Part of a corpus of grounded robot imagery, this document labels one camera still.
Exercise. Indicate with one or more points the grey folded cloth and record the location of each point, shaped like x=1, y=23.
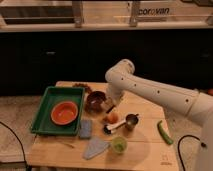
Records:
x=95, y=147

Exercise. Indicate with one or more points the orange fruit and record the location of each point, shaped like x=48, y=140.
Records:
x=112, y=118

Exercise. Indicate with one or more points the wooden block eraser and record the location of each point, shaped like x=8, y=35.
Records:
x=107, y=105

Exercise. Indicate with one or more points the orange bowl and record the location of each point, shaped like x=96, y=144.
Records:
x=64, y=113

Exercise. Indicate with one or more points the brown dried item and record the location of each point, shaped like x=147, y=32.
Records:
x=85, y=86

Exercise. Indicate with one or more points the metal measuring cup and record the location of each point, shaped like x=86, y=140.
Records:
x=131, y=121

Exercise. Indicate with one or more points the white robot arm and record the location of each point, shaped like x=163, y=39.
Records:
x=195, y=105

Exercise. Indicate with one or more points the green pepper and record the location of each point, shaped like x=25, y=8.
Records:
x=168, y=140

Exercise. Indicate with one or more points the blue grey sponge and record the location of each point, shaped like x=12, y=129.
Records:
x=85, y=129

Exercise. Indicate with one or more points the black white brush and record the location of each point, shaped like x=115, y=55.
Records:
x=111, y=128

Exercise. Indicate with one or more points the small green cup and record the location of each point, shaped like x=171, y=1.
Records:
x=119, y=145

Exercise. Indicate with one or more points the green plastic tray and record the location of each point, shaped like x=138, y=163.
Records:
x=42, y=123

